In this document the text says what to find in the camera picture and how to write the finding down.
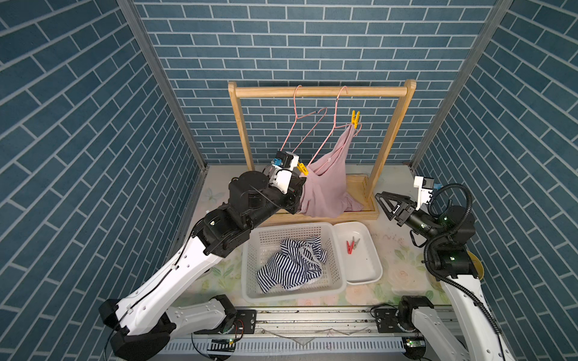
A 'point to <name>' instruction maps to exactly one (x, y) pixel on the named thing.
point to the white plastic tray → (361, 259)
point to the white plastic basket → (261, 240)
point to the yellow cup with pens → (478, 265)
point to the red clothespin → (350, 247)
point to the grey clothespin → (355, 244)
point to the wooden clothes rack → (369, 186)
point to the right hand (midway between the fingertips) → (383, 198)
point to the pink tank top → (324, 186)
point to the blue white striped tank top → (297, 265)
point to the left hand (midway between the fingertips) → (312, 180)
